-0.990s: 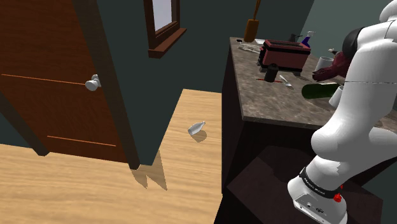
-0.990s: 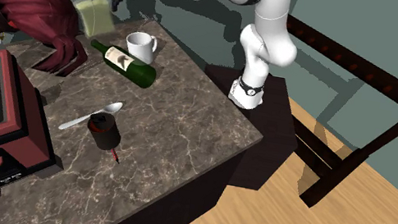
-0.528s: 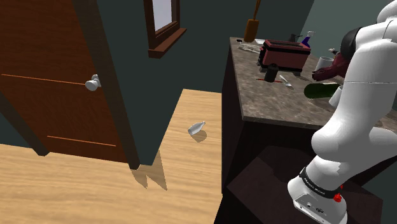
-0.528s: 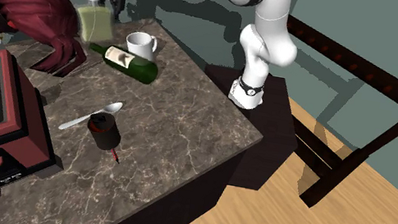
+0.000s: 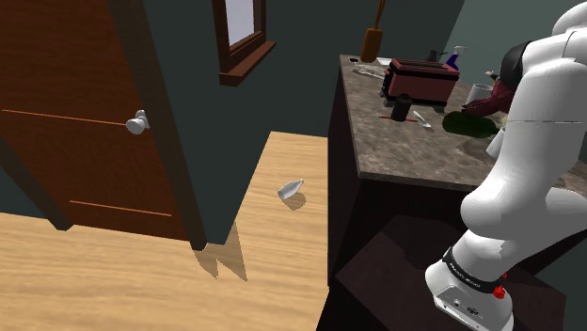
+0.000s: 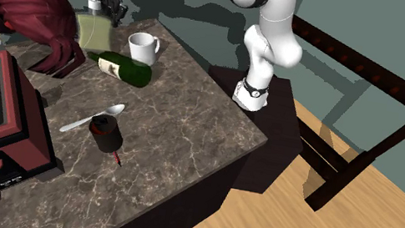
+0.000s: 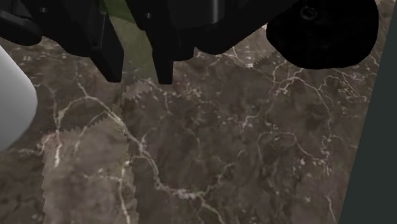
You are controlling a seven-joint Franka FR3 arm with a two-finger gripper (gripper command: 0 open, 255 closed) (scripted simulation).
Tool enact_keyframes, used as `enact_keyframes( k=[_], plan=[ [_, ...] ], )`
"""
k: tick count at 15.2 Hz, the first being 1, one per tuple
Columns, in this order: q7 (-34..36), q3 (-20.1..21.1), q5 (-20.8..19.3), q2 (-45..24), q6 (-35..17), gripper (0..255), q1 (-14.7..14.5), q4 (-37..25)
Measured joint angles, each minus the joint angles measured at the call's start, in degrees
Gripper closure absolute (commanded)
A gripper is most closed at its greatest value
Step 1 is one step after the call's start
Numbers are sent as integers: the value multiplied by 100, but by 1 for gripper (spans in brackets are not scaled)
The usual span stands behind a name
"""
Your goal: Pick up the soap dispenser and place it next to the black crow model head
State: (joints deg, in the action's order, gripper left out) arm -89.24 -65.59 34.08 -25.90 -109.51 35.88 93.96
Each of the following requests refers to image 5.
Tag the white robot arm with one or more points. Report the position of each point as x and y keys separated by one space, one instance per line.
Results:
x=527 y=183

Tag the white bottle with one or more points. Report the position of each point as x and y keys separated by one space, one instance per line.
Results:
x=290 y=189

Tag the dark kitchen counter cabinet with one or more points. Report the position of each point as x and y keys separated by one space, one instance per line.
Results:
x=344 y=183

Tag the clear glass dish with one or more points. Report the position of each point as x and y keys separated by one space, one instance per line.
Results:
x=368 y=70

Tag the black cylindrical container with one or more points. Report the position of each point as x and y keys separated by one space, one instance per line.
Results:
x=400 y=108

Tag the brown framed window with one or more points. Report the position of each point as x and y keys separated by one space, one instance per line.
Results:
x=241 y=32

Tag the red toaster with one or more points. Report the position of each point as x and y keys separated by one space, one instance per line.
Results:
x=419 y=82

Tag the dark robot stand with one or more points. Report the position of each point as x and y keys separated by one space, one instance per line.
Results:
x=394 y=284

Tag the black kettle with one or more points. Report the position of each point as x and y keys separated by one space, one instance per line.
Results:
x=432 y=55

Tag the dark green bowl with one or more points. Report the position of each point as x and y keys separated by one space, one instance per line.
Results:
x=468 y=124

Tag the blue spray bottle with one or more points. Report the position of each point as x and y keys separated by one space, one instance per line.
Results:
x=453 y=59

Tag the white mug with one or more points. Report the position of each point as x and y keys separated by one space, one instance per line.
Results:
x=479 y=94

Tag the dark red figure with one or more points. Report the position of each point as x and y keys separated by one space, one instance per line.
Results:
x=493 y=102

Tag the brown wooden door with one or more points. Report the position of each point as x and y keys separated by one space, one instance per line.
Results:
x=69 y=114

